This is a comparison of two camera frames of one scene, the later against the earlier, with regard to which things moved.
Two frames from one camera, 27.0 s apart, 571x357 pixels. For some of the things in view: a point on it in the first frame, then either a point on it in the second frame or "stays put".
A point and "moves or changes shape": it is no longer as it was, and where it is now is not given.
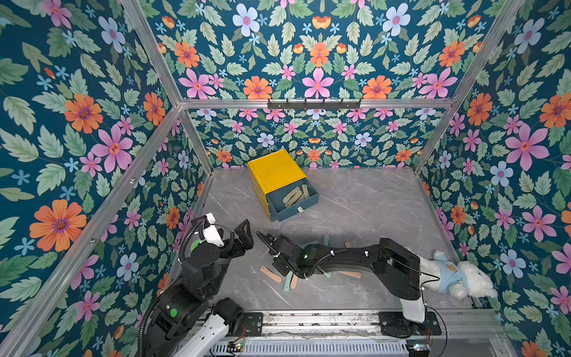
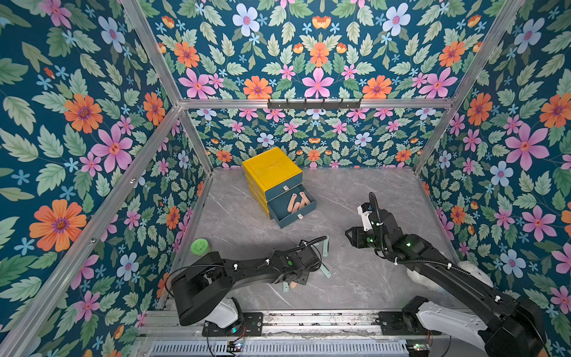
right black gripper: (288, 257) -> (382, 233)
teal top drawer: (291, 199) moves or changes shape
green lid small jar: (195, 244) stays put
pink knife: (352, 274) -> (304, 196)
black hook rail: (314, 105) stays put
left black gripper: (245, 242) -> (303, 280)
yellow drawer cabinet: (273, 172) moves or changes shape
